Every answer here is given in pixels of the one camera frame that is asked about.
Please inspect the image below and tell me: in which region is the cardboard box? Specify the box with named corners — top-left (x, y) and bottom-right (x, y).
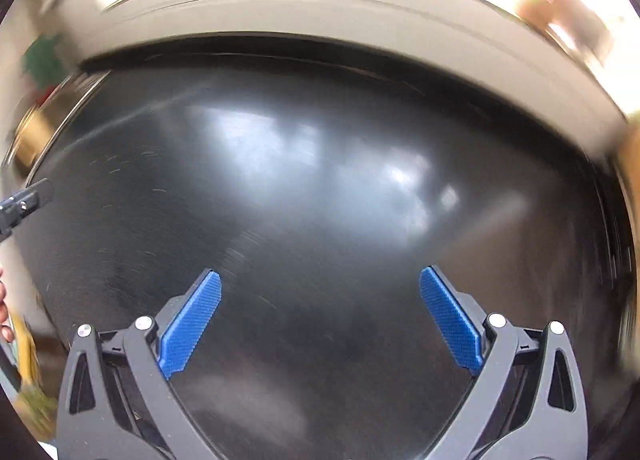
top-left (2, 104), bottom-right (61, 175)

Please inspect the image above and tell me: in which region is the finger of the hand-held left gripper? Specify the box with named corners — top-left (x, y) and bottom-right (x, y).
top-left (0, 179), bottom-right (53, 243)

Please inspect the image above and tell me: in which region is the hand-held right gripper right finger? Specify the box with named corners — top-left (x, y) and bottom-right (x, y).
top-left (419, 266), bottom-right (588, 460)

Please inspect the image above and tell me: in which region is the person's left hand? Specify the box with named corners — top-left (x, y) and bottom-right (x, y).
top-left (0, 265), bottom-right (15, 343)

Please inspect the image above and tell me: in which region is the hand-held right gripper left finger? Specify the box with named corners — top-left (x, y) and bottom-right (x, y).
top-left (56, 269), bottom-right (226, 460)

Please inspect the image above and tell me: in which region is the green object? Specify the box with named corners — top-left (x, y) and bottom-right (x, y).
top-left (22, 34), bottom-right (68, 90)

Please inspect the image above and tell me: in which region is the tan wooden furniture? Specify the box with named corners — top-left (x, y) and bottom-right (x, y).
top-left (517, 0), bottom-right (618, 63)

